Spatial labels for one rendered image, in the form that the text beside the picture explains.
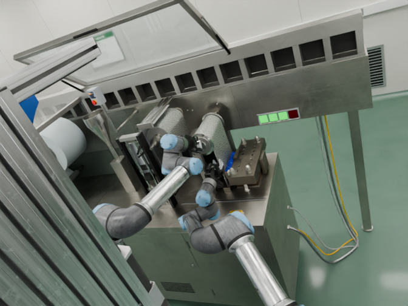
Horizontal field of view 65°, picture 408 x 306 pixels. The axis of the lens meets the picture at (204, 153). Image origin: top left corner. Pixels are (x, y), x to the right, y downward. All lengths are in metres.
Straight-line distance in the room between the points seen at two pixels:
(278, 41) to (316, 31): 0.19
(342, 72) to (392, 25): 2.45
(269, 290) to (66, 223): 0.80
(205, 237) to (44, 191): 0.81
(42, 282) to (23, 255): 0.06
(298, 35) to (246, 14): 2.47
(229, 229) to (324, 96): 1.00
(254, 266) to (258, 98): 1.06
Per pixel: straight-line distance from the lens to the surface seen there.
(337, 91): 1.93
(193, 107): 2.11
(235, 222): 1.31
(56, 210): 0.65
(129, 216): 1.25
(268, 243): 1.85
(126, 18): 1.65
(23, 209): 0.62
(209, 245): 1.31
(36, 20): 5.76
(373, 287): 2.53
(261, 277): 1.26
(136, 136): 1.80
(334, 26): 1.82
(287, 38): 1.84
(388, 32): 4.31
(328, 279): 2.57
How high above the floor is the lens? 2.08
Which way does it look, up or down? 29 degrees down
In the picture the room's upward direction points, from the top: 22 degrees counter-clockwise
